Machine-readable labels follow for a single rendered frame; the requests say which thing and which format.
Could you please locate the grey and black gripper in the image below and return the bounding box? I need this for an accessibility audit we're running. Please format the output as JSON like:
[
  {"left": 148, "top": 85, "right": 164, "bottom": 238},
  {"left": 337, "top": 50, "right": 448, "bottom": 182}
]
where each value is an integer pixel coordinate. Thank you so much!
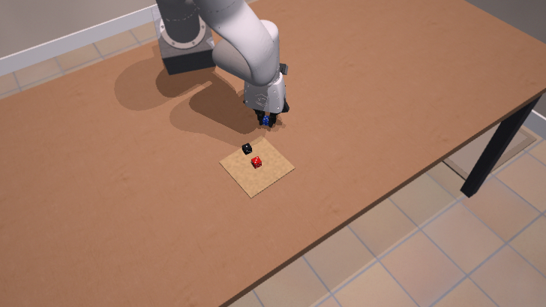
[{"left": 243, "top": 72, "right": 290, "bottom": 128}]

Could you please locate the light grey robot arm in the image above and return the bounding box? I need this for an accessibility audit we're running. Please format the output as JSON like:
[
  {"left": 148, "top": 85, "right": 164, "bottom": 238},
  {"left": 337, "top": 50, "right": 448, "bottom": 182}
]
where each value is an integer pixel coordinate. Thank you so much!
[{"left": 156, "top": 0, "right": 288, "bottom": 87}]

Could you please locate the red die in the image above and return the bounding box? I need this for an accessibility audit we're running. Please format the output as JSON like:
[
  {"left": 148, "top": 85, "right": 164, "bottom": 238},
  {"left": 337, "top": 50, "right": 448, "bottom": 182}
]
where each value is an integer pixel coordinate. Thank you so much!
[{"left": 251, "top": 156, "right": 262, "bottom": 169}]

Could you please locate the tan mat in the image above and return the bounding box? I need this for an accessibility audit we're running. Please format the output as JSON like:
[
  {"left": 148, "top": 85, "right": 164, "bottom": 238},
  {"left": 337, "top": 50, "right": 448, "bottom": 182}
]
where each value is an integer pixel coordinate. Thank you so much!
[{"left": 219, "top": 136, "right": 295, "bottom": 199}]

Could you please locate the black die with white pips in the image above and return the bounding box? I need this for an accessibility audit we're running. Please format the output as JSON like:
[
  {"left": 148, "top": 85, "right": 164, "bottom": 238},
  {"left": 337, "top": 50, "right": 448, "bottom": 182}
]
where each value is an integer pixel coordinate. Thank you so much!
[{"left": 242, "top": 143, "right": 252, "bottom": 155}]

